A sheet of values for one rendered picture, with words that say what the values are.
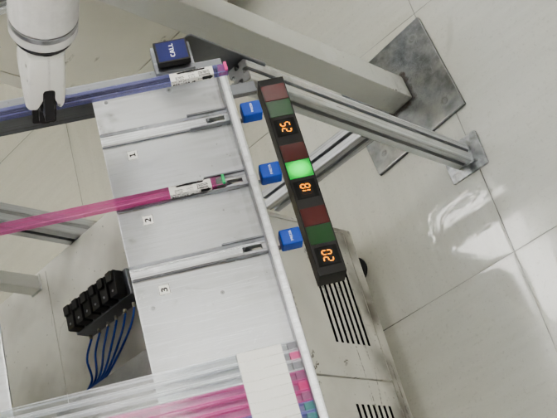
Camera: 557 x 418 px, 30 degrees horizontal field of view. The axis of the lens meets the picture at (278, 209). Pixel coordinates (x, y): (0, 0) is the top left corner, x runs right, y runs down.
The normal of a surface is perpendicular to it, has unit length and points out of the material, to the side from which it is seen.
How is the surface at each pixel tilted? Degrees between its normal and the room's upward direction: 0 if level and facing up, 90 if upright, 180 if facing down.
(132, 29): 90
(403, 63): 0
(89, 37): 90
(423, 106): 0
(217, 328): 47
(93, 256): 0
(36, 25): 74
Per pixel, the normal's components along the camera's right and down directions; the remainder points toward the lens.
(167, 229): 0.03, -0.49
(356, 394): 0.67, -0.51
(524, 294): -0.69, -0.18
